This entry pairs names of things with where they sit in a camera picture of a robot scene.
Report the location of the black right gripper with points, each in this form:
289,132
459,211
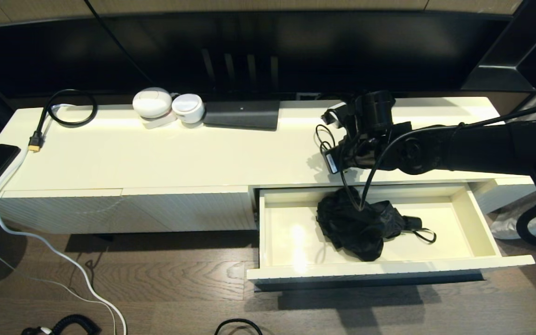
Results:
349,156

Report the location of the black umbrella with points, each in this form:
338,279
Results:
351,228

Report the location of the dark grey flat box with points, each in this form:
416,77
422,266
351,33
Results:
241,115

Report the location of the black wall shelf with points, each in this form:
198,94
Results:
528,28

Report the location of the black television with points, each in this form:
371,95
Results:
296,46

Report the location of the large white round device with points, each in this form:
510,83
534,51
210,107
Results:
152,102

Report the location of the cream TV cabinet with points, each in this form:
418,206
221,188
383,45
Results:
179,158

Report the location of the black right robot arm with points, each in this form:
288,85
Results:
482,144

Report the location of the small white round device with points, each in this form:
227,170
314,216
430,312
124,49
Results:
188,108

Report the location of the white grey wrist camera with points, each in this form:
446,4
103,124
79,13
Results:
340,116

